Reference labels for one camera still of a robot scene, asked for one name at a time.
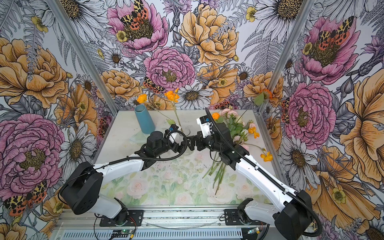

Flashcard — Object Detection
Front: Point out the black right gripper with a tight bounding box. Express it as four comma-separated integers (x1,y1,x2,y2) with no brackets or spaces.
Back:
183,132,223,153

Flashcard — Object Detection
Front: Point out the clear ribbed glass vase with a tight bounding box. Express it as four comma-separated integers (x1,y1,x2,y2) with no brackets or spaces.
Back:
177,126,192,158

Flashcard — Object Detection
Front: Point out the orange poppy flower stem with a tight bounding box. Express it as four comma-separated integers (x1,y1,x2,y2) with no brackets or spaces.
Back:
137,94,176,125

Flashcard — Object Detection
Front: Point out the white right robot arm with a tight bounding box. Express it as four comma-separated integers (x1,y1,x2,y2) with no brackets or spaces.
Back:
189,109,323,240

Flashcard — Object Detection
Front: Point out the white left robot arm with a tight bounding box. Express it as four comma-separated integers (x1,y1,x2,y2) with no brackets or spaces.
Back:
59,127,188,226

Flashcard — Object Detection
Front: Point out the tall teal cylinder vase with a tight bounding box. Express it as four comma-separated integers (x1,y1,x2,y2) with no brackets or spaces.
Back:
135,105,156,135

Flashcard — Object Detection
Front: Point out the orange leafy flower stem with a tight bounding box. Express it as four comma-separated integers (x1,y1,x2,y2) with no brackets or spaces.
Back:
237,89,272,123

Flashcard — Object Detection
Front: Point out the green circuit board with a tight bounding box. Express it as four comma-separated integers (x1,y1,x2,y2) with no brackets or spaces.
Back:
110,230,136,240

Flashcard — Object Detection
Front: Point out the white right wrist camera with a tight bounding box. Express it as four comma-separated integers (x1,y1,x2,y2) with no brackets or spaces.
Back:
197,115,212,138

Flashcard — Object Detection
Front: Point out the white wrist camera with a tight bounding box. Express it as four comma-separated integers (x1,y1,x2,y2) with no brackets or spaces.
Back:
167,125,181,144
197,115,212,138

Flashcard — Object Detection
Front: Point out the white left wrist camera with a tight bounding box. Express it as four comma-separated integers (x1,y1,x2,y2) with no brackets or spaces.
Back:
167,125,181,144

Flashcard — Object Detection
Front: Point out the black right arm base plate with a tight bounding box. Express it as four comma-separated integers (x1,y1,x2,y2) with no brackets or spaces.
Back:
224,209,266,226

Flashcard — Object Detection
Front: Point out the aluminium front frame rail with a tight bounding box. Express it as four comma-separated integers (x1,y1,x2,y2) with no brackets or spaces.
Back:
50,205,289,240

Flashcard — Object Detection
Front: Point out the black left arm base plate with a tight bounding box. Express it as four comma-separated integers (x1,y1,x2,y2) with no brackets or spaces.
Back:
100,209,144,227

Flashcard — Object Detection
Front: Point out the aluminium right corner post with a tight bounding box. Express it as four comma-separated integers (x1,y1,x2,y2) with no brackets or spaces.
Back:
257,0,319,113

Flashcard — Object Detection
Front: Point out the aluminium corner post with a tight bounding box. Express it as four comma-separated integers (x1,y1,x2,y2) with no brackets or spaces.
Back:
257,0,319,113
47,1,119,116

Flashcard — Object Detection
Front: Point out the aluminium left corner post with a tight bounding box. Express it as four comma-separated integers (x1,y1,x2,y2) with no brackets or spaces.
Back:
47,1,119,116

